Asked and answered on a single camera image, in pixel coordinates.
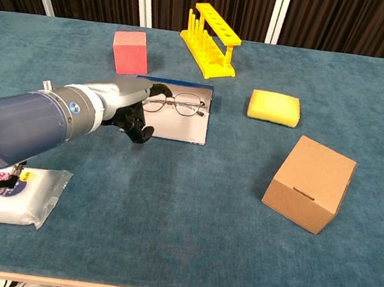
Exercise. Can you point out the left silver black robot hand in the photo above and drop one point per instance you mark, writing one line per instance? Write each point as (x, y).
(124, 92)

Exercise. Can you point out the thin metal eyeglasses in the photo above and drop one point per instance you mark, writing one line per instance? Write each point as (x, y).
(187, 105)

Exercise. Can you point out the blue white glasses case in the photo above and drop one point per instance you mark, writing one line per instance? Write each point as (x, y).
(180, 127)

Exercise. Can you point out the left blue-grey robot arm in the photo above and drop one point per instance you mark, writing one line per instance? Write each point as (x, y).
(21, 121)

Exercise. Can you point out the brown cardboard box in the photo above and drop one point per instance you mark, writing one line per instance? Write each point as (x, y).
(306, 187)

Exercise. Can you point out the red foam cube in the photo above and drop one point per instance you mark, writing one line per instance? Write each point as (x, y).
(131, 54)

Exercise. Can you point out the yellow plastic test tube rack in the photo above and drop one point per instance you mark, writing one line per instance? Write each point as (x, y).
(215, 71)

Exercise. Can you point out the yellow sponge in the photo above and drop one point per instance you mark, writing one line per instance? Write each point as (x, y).
(272, 108)

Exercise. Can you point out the white wet wipes pack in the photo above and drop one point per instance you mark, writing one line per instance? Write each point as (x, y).
(10, 208)

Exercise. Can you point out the teal table cloth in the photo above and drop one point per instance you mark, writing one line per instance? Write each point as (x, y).
(200, 240)

